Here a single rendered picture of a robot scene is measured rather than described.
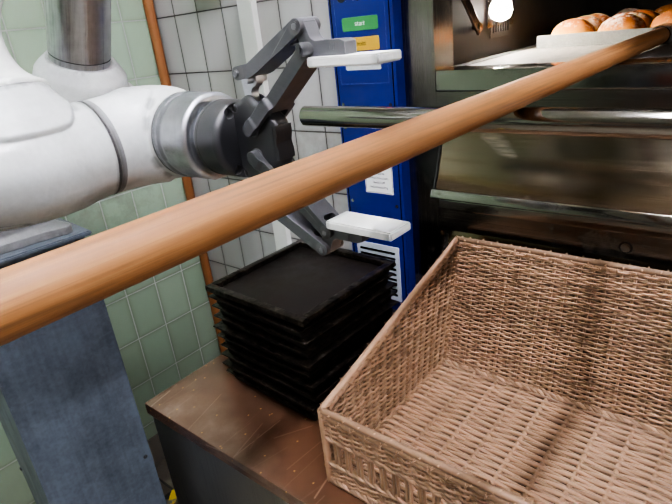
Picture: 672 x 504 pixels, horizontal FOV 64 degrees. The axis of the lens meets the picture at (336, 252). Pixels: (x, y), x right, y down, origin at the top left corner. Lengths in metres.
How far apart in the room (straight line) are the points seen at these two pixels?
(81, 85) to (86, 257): 0.78
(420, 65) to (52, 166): 0.77
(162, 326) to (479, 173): 1.15
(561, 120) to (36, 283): 0.53
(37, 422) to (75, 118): 0.66
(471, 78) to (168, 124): 0.66
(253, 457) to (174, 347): 0.90
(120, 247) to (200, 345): 1.69
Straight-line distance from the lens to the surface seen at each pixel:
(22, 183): 0.55
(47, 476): 1.18
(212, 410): 1.18
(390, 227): 0.45
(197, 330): 1.93
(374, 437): 0.83
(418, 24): 1.13
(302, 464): 1.02
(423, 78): 1.13
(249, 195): 0.31
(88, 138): 0.58
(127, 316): 1.76
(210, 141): 0.53
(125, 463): 1.25
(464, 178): 1.11
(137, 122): 0.60
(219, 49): 1.53
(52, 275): 0.26
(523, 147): 1.08
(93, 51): 1.04
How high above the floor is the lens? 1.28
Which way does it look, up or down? 23 degrees down
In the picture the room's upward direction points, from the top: 7 degrees counter-clockwise
